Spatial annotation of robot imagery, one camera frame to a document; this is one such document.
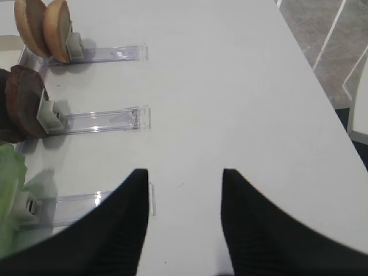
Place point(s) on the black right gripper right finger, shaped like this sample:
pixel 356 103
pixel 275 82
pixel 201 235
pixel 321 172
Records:
pixel 264 240

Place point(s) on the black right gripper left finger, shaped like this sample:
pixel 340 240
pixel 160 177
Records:
pixel 107 241

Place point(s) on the clear lettuce dispenser track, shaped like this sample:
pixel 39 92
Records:
pixel 64 211

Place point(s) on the grey lettuce pusher block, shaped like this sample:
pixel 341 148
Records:
pixel 26 209

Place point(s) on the green lettuce leaf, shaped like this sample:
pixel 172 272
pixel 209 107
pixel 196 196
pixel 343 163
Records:
pixel 13 172

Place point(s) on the rear dark meat patty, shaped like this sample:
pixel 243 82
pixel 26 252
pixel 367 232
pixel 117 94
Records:
pixel 9 132

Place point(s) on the front brown meat patty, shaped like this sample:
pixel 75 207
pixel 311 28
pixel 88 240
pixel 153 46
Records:
pixel 24 90

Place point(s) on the clear bread dispenser track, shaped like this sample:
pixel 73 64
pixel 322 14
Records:
pixel 98 55

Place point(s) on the grey bread pusher block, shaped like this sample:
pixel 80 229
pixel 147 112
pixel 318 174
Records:
pixel 74 46

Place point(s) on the front tan bread slice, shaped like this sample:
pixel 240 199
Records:
pixel 56 27

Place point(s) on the tan bread slice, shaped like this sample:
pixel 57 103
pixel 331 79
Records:
pixel 29 17
pixel 56 27

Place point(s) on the rear tan bread slice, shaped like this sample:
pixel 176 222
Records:
pixel 29 17

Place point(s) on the clear patty dispenser track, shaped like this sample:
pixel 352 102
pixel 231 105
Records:
pixel 128 119

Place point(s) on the grey patty pusher block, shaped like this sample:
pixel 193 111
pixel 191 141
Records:
pixel 49 115

